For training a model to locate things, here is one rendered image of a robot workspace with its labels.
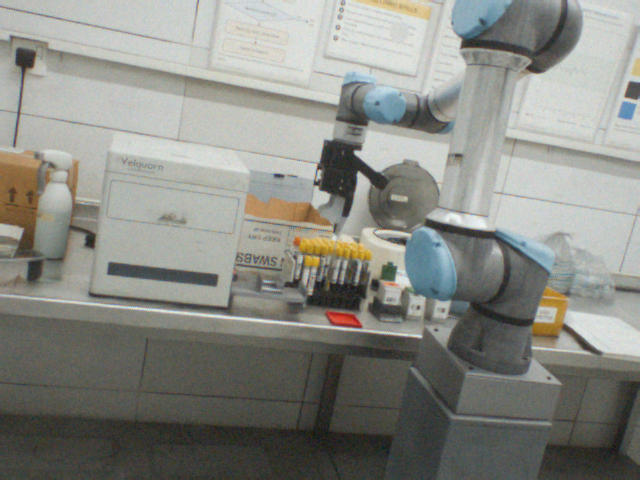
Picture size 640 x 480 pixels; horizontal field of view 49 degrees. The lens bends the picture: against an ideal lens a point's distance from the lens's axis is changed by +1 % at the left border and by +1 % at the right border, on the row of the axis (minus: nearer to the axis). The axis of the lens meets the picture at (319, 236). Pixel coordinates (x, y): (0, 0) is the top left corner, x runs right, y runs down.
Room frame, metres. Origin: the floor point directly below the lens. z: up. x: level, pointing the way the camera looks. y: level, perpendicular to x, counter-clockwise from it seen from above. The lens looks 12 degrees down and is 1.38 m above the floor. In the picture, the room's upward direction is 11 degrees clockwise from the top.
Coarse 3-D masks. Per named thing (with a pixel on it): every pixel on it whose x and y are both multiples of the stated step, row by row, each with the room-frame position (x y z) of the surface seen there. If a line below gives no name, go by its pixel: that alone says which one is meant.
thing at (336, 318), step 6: (330, 312) 1.51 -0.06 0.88; (336, 312) 1.51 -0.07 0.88; (330, 318) 1.47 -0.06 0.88; (336, 318) 1.49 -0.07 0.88; (342, 318) 1.50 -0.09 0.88; (348, 318) 1.51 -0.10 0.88; (354, 318) 1.51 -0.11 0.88; (336, 324) 1.45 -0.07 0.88; (342, 324) 1.45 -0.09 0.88; (348, 324) 1.46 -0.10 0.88; (354, 324) 1.46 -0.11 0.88; (360, 324) 1.47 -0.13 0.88
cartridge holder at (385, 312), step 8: (368, 304) 1.62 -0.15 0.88; (376, 304) 1.58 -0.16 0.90; (384, 304) 1.56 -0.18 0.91; (392, 304) 1.57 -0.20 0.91; (376, 312) 1.57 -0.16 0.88; (384, 312) 1.56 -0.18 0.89; (392, 312) 1.57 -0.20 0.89; (384, 320) 1.54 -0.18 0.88; (392, 320) 1.55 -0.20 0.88; (400, 320) 1.55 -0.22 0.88
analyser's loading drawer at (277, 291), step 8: (256, 280) 1.50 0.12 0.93; (280, 280) 1.48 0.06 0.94; (232, 288) 1.44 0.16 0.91; (240, 288) 1.45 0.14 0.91; (248, 288) 1.46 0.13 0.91; (256, 288) 1.47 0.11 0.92; (264, 288) 1.45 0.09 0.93; (272, 288) 1.49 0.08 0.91; (280, 288) 1.47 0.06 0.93; (288, 288) 1.52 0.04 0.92; (304, 288) 1.48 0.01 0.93; (248, 296) 1.44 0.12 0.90; (256, 296) 1.44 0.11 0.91; (264, 296) 1.44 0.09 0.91; (272, 296) 1.45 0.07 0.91; (280, 296) 1.45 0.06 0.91; (288, 296) 1.46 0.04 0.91; (296, 296) 1.47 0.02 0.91; (304, 296) 1.47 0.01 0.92; (304, 304) 1.47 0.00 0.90
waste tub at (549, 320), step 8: (544, 296) 1.78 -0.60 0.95; (552, 296) 1.75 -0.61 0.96; (560, 296) 1.73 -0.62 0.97; (544, 304) 1.67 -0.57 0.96; (552, 304) 1.68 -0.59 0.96; (560, 304) 1.69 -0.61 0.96; (568, 304) 1.70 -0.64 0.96; (544, 312) 1.67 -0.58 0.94; (552, 312) 1.68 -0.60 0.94; (560, 312) 1.69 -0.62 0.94; (536, 320) 1.67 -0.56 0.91; (544, 320) 1.68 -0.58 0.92; (552, 320) 1.68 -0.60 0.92; (560, 320) 1.69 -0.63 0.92; (536, 328) 1.67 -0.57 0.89; (544, 328) 1.68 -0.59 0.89; (552, 328) 1.69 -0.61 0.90; (560, 328) 1.69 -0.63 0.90
